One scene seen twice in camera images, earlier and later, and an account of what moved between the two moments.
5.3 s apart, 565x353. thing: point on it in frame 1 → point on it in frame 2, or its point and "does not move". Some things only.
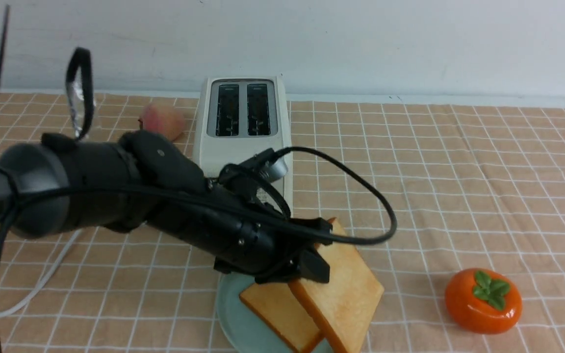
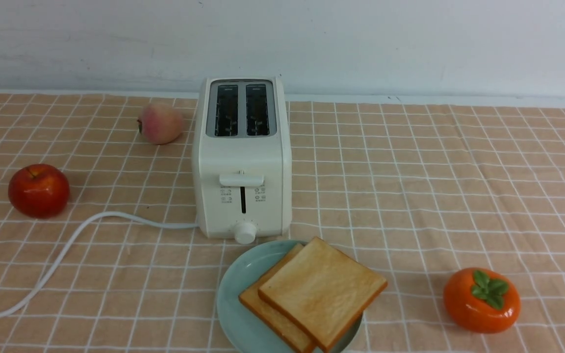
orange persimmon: (483, 301) does not move
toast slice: (336, 310) → (250, 297)
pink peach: (164, 118) does not move
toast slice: (280, 309) → (306, 289)
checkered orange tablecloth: (509, 188) does not move
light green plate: (245, 332) does not move
